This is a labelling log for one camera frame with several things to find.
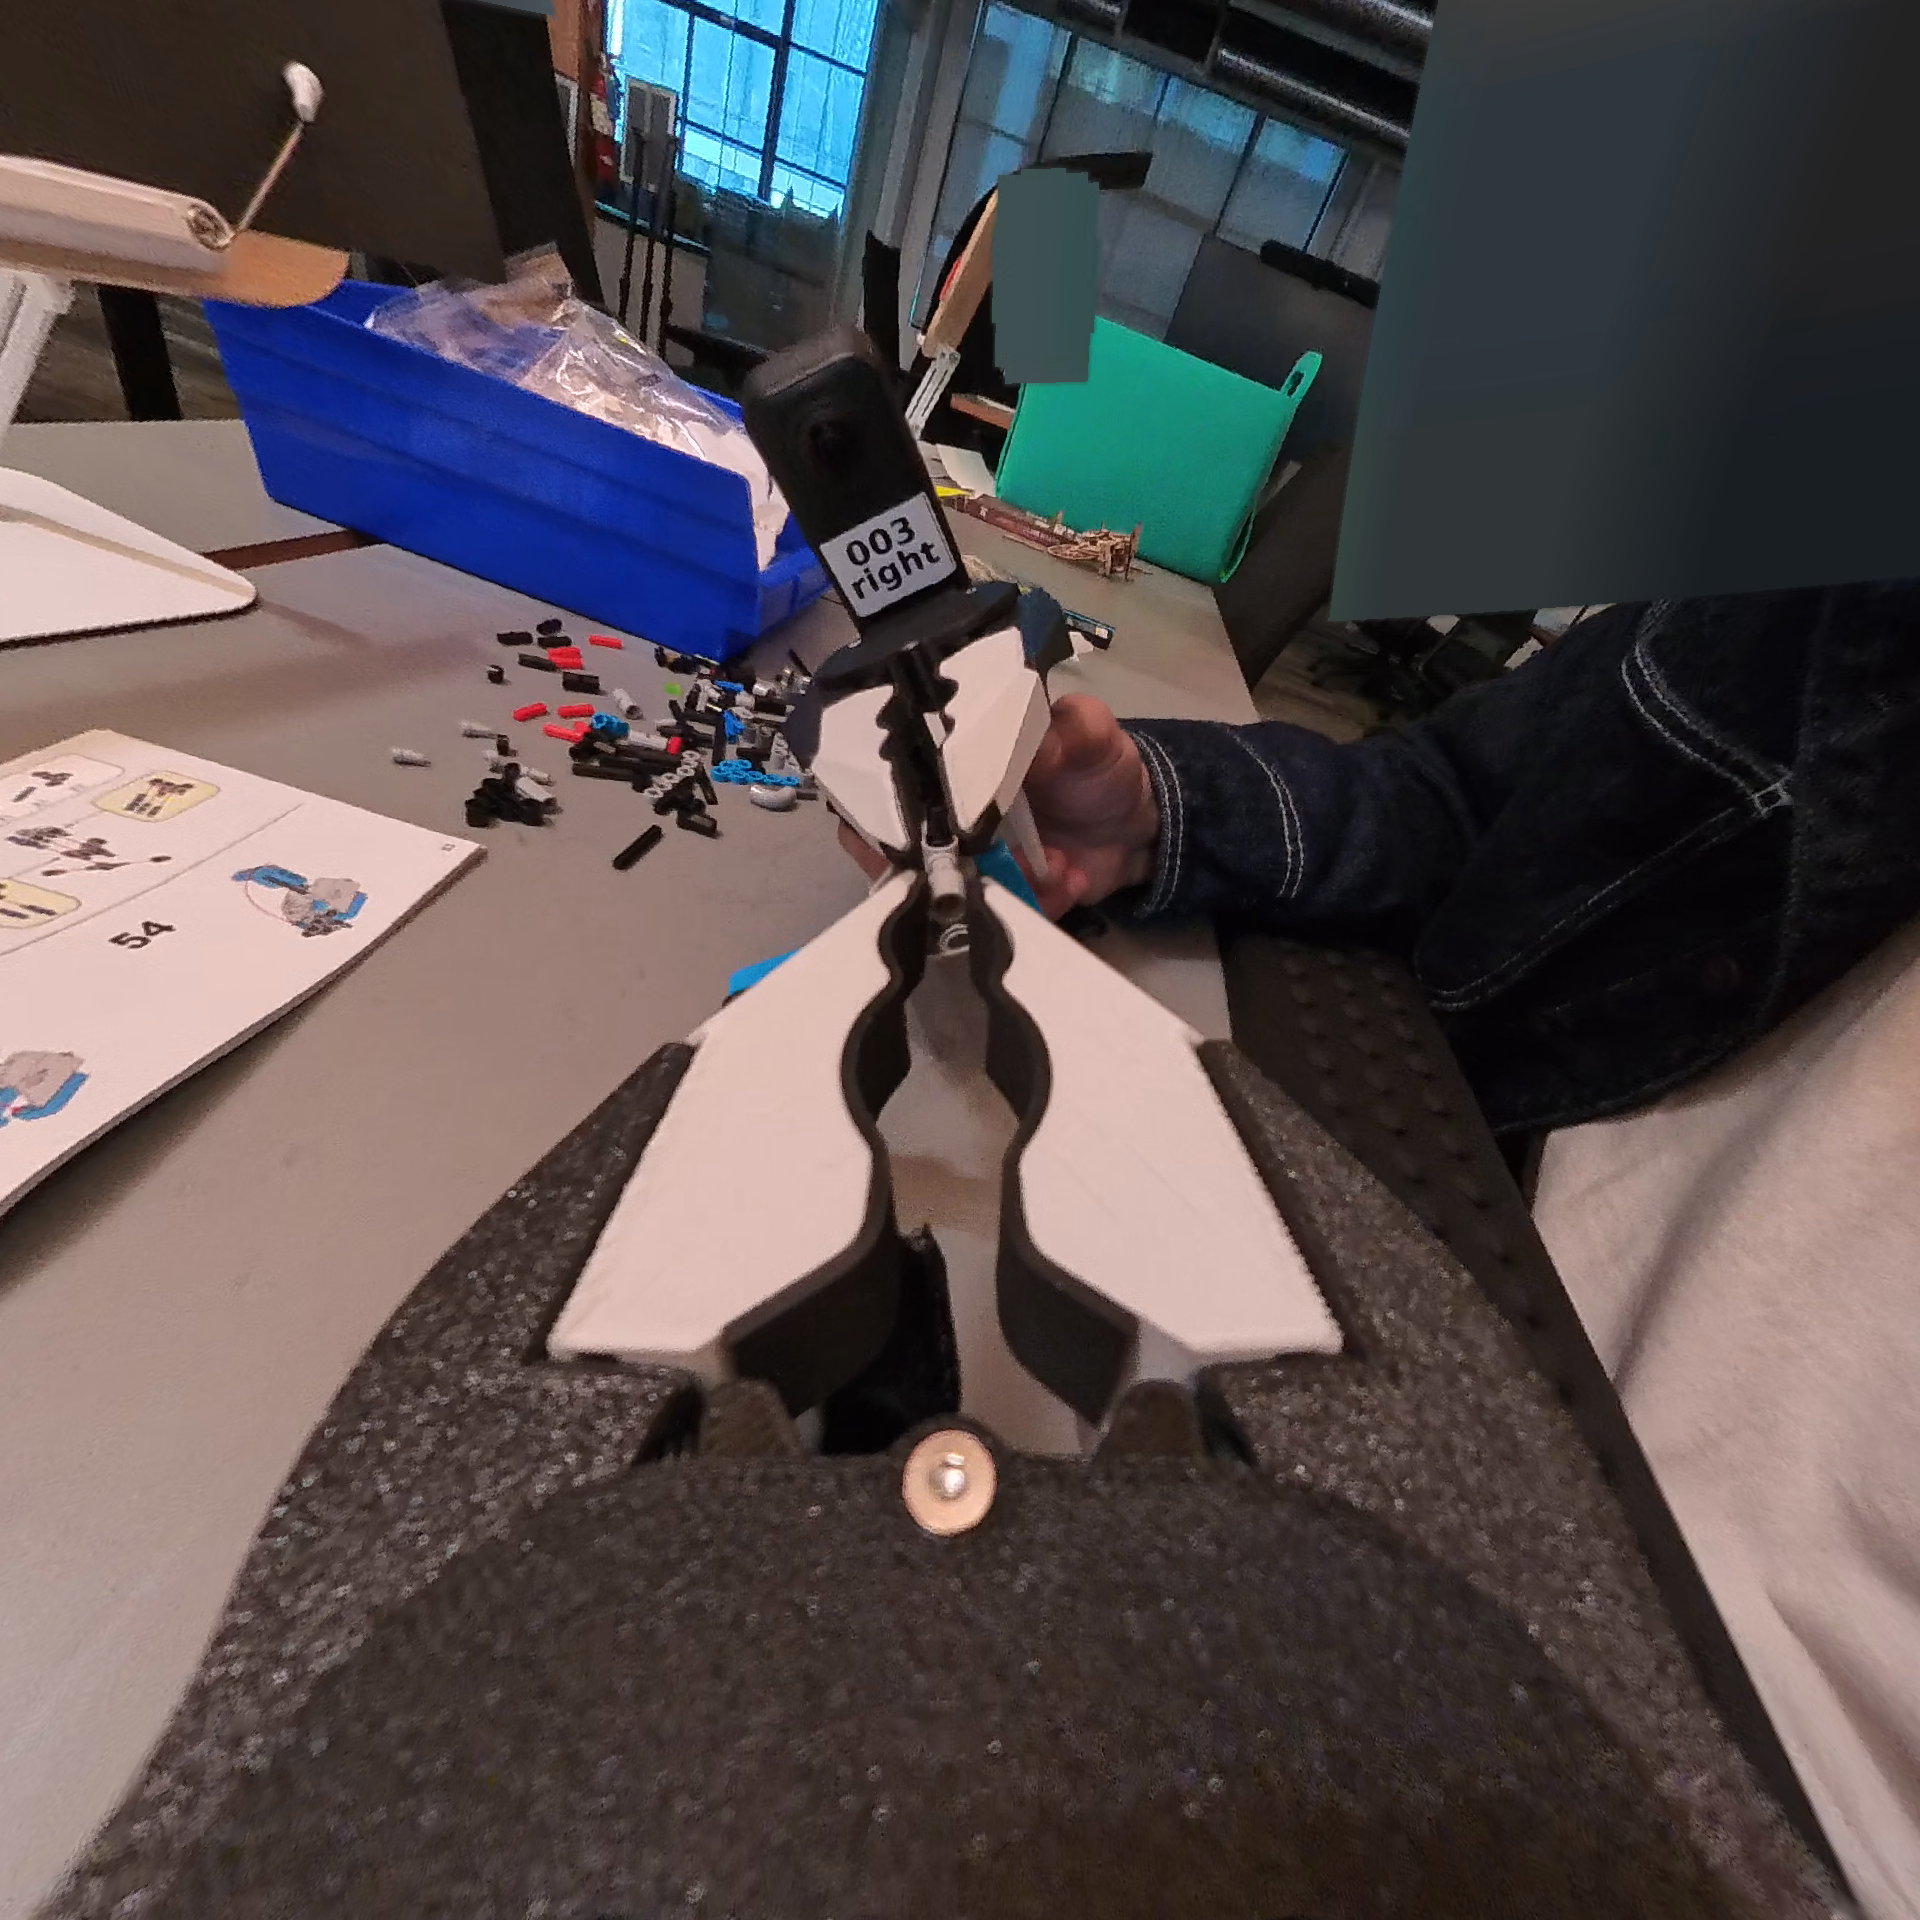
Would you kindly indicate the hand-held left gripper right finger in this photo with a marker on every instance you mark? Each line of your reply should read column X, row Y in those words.
column 1171, row 1184

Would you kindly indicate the person's white shirt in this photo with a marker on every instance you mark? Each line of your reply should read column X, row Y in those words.
column 1771, row 1350

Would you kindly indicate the teal felt bag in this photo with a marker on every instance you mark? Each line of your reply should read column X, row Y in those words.
column 1155, row 450

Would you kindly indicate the clear plastic bags bundle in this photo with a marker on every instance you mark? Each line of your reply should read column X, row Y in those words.
column 600, row 375

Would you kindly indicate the black perforated pad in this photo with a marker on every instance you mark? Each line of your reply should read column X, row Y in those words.
column 1351, row 1081

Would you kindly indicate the grey panel brick assembly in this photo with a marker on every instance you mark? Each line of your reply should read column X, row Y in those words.
column 948, row 878

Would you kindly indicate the person's right hand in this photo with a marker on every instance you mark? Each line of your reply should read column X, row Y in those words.
column 1102, row 794

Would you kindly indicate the person's right forearm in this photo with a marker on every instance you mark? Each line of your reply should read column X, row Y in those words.
column 1501, row 840

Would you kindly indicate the wooden model kit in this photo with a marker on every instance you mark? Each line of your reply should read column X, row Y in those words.
column 1094, row 549

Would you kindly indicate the pile of small brick parts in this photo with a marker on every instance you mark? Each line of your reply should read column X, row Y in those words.
column 661, row 750

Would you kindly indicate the instruction booklet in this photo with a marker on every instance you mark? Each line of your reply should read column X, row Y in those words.
column 181, row 931

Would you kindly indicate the blue plastic bin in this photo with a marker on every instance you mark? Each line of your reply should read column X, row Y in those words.
column 495, row 481

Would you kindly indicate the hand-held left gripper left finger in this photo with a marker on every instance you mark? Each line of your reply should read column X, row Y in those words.
column 734, row 1200

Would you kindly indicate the black partition panel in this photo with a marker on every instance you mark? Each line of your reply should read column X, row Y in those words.
column 151, row 74

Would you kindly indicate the grey desk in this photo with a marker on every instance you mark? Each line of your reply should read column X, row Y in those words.
column 450, row 1081

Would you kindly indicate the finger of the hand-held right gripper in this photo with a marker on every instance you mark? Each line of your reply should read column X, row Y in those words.
column 999, row 720
column 855, row 765

